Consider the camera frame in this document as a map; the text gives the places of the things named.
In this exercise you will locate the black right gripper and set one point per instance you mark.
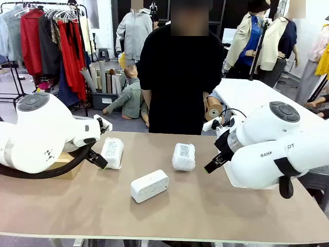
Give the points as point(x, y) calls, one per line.
point(226, 145)

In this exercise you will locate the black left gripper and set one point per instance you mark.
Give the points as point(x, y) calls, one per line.
point(92, 155)

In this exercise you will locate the bubble-wrapped white clock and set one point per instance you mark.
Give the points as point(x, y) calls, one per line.
point(183, 160)
point(113, 151)

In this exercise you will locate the white rectangular power strip box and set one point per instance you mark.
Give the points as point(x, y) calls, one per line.
point(149, 186)

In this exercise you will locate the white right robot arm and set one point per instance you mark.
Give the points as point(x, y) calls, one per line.
point(270, 159)

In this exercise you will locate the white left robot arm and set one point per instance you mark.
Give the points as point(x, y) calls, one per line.
point(38, 133)

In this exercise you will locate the person's right forearm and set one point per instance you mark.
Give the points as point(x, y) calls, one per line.
point(147, 103)

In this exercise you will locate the open cardboard box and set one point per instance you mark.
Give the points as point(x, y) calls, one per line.
point(69, 174)

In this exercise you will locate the brown kraft paper spool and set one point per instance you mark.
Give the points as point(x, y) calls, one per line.
point(214, 112)

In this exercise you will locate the dark grey storage bin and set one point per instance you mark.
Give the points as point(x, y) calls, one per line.
point(99, 101)

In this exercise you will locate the child mannequin green jacket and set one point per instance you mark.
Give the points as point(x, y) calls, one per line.
point(131, 97)

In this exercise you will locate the white side table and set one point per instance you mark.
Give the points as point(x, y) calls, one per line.
point(244, 95)

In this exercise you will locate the navy hanging garment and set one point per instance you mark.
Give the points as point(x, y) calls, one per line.
point(65, 92)

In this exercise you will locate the brown paper roll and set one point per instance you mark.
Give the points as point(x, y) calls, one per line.
point(109, 83)

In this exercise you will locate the white paper roll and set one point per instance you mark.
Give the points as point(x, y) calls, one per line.
point(117, 83)

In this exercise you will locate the slanted grey paper roll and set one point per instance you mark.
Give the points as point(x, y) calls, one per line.
point(88, 79)

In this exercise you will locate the tall grey paper roll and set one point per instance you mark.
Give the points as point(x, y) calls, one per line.
point(102, 77)

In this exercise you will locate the cream paper roll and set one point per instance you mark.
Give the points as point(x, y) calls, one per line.
point(94, 77)

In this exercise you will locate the person in black shirt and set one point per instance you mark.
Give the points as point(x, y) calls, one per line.
point(180, 77)

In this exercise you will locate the red dress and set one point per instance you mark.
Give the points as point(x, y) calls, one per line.
point(72, 64)

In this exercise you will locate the small grey step stool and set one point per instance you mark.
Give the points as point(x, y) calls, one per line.
point(103, 54)

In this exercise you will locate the black plastic stool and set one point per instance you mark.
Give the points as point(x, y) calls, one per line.
point(320, 195)

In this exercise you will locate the black hanging garment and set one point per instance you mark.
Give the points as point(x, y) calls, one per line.
point(48, 51)

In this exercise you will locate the black tripod stand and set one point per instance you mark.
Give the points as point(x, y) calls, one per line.
point(259, 49)

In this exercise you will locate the mannequin in grey skirt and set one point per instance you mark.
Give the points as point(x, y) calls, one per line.
point(307, 79)

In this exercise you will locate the cream hanging garment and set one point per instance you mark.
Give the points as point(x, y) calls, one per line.
point(86, 36)

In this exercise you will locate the mannequin beige coat blue shirt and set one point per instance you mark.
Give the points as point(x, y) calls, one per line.
point(241, 38)

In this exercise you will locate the white computer monitor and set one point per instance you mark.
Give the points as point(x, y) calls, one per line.
point(228, 36)

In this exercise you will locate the mannequin cream jacket navy top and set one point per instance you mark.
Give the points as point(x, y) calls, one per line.
point(272, 43)

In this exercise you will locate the red coat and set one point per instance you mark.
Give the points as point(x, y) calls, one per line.
point(30, 43)

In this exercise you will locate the yellow garment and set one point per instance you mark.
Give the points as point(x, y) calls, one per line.
point(324, 64)

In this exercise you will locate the pale blue jacket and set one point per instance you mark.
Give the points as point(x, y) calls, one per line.
point(11, 36)

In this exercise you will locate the black metal clothes rack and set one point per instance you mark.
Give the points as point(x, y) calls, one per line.
point(30, 3)

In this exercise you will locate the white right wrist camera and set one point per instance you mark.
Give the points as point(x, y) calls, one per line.
point(209, 125)

